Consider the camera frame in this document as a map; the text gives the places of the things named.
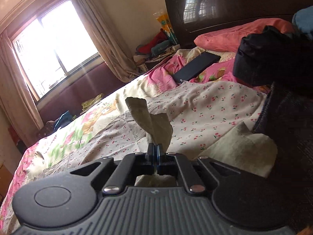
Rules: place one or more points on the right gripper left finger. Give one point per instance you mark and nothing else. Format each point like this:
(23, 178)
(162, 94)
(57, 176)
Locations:
(130, 167)

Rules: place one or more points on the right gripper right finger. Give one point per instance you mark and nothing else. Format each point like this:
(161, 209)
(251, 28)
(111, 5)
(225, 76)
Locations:
(177, 165)

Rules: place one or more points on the green pants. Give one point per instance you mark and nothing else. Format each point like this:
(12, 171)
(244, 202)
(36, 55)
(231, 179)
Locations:
(240, 148)

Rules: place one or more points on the cherry print bed sheet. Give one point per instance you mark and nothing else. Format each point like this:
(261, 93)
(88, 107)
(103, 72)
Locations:
(171, 117)

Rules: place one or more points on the floral pink quilt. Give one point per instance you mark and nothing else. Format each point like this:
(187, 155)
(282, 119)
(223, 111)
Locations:
(102, 117)

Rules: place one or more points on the blue item by window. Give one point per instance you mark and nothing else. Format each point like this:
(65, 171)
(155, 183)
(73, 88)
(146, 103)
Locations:
(65, 119)

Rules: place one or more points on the right beige curtain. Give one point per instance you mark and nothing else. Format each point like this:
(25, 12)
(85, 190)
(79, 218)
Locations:
(106, 38)

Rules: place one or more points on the beige curtain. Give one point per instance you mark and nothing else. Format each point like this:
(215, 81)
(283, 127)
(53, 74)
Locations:
(16, 99)
(106, 38)

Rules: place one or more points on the black flat box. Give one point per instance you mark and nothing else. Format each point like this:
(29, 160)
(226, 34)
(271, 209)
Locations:
(195, 67)

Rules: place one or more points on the cluttered nightstand pile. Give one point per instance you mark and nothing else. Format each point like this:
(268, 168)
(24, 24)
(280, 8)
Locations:
(162, 46)

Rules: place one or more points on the pink pillow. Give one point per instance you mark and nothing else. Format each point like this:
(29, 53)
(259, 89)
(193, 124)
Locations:
(228, 40)

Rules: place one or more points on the left beige curtain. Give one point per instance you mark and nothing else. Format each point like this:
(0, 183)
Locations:
(16, 99)

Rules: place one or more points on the window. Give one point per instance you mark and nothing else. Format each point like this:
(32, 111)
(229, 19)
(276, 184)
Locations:
(52, 46)

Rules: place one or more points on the black clothes pile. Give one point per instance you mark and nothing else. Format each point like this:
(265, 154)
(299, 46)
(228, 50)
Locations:
(284, 62)

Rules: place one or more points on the dark wooden headboard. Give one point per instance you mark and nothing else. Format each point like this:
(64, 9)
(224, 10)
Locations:
(191, 18)

